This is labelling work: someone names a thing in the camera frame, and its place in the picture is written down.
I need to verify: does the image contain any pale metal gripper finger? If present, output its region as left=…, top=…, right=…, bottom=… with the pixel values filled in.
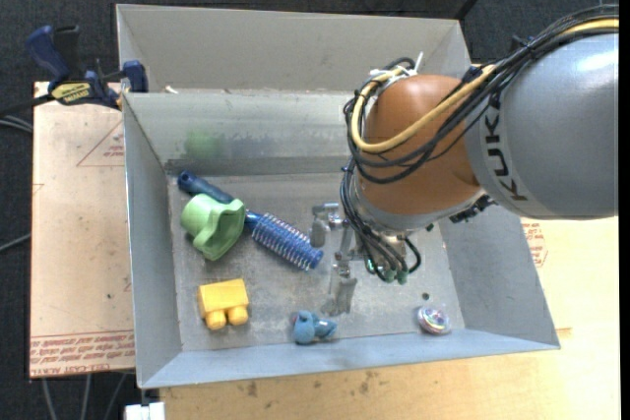
left=309, top=203, right=347, bottom=249
left=321, top=260, right=358, bottom=316

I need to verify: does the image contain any blue hair brush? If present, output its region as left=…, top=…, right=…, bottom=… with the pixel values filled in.
left=176, top=170, right=325, bottom=272

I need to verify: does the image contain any blue toy animal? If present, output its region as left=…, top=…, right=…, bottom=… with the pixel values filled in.
left=290, top=309, right=340, bottom=346

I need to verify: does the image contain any grey metal bin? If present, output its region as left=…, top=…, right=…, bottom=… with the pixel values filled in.
left=115, top=3, right=561, bottom=390

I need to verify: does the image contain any colourful spinning top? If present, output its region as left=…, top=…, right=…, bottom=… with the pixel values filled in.
left=416, top=305, right=452, bottom=337

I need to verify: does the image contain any green plastic cup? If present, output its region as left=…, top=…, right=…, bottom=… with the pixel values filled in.
left=179, top=193, right=247, bottom=262

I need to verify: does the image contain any yellow toy brick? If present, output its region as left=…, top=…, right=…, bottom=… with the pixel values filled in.
left=197, top=277, right=251, bottom=331

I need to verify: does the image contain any brown cardboard board, red print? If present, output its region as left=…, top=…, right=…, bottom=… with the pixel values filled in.
left=29, top=81, right=620, bottom=380

